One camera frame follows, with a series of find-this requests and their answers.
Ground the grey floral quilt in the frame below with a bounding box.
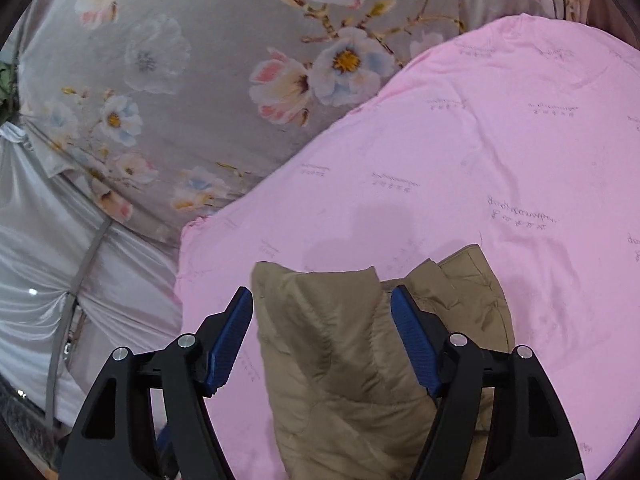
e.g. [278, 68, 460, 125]
[12, 0, 591, 244]

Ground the pink bed sheet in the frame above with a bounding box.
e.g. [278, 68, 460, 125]
[176, 15, 639, 479]

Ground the silver satin bedding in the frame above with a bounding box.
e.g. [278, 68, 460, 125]
[1, 122, 182, 426]

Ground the olive quilted jacket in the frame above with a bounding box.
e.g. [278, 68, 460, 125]
[251, 245, 515, 479]

